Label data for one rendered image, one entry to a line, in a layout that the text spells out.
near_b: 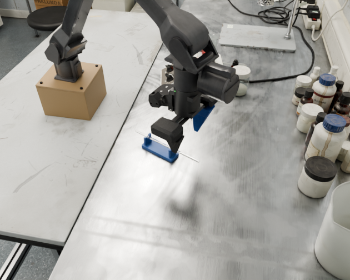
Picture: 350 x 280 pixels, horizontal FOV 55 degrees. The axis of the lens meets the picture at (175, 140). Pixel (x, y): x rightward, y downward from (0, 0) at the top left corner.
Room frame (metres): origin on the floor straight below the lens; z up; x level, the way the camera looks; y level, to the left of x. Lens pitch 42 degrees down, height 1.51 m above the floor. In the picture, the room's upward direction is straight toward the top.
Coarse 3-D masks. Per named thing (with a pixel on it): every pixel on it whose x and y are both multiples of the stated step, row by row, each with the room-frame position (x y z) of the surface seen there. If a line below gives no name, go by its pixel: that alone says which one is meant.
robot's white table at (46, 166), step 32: (96, 32) 1.36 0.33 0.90; (128, 32) 1.36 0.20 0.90; (32, 64) 1.08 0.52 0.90; (128, 64) 1.08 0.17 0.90; (0, 96) 0.88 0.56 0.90; (32, 96) 0.88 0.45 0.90; (128, 96) 0.88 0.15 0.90; (0, 128) 0.72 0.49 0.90; (32, 128) 0.72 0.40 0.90; (64, 128) 0.72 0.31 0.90; (96, 128) 0.72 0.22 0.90; (0, 160) 0.60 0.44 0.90; (32, 160) 0.60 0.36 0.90; (64, 160) 0.60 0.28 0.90; (96, 160) 0.60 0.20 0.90; (0, 192) 0.49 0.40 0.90; (32, 192) 0.49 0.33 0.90; (64, 192) 0.49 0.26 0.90; (0, 224) 0.40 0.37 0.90; (32, 224) 0.40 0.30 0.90; (64, 224) 0.40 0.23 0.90
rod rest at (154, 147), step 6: (144, 138) 0.64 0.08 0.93; (144, 144) 0.64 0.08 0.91; (150, 144) 0.64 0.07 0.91; (156, 144) 0.64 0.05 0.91; (150, 150) 0.63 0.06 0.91; (156, 150) 0.62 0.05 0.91; (162, 150) 0.62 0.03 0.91; (168, 150) 0.60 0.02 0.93; (162, 156) 0.60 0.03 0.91; (168, 156) 0.60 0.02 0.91; (174, 156) 0.60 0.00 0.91
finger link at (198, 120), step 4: (204, 108) 0.62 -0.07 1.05; (208, 108) 0.62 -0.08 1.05; (212, 108) 0.62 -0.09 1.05; (200, 112) 0.62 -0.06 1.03; (204, 112) 0.61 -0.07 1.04; (208, 112) 0.61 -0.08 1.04; (196, 116) 0.62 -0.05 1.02; (200, 116) 0.62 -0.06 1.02; (204, 116) 0.61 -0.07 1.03; (196, 120) 0.62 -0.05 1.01; (200, 120) 0.62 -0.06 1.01; (204, 120) 0.61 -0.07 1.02; (196, 124) 0.62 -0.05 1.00; (200, 124) 0.61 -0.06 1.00; (196, 128) 0.62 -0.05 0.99
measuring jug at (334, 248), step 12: (336, 192) 0.38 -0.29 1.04; (348, 192) 0.39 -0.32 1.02; (336, 204) 0.39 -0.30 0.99; (348, 204) 0.39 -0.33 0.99; (324, 216) 0.36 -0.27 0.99; (336, 216) 0.39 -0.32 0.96; (348, 216) 0.39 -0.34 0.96; (324, 228) 0.34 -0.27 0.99; (336, 228) 0.31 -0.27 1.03; (348, 228) 0.38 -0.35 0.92; (324, 240) 0.33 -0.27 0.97; (336, 240) 0.31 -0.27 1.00; (348, 240) 0.29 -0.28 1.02; (324, 252) 0.32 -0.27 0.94; (336, 252) 0.30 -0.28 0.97; (348, 252) 0.29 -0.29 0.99; (324, 264) 0.31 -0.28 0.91; (336, 264) 0.29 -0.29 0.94; (348, 264) 0.28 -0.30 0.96; (336, 276) 0.29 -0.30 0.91; (348, 276) 0.28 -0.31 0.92
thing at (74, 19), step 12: (72, 0) 0.75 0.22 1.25; (84, 0) 0.73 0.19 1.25; (72, 12) 0.75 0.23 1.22; (84, 12) 0.76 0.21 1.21; (72, 24) 0.76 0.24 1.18; (60, 36) 0.78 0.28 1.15; (72, 36) 0.78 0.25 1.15; (60, 48) 0.78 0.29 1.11; (72, 48) 0.77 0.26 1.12; (84, 48) 0.83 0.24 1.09
